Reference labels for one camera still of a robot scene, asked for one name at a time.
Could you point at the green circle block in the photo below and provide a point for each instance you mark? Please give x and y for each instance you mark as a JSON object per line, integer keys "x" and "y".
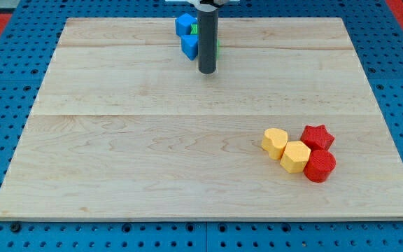
{"x": 217, "y": 51}

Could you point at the green star block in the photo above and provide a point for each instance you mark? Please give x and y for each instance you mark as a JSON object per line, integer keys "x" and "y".
{"x": 194, "y": 29}

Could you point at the red star block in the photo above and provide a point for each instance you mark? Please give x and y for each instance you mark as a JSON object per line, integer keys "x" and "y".
{"x": 317, "y": 137}

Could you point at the yellow heart block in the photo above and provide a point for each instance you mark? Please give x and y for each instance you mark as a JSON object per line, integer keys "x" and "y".
{"x": 274, "y": 142}

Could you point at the light wooden board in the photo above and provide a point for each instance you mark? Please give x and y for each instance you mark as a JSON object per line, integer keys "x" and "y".
{"x": 125, "y": 128}

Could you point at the blue triangular block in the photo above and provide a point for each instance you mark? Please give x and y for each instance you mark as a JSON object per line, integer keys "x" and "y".
{"x": 189, "y": 45}

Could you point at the yellow hexagon block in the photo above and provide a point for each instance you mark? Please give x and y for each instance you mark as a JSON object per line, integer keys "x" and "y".
{"x": 295, "y": 157}

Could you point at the blue cube block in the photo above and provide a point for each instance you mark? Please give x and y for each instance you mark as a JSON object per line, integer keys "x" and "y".
{"x": 183, "y": 24}

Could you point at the red cylinder block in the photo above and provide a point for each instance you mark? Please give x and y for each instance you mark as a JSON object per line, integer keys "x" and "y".
{"x": 320, "y": 165}

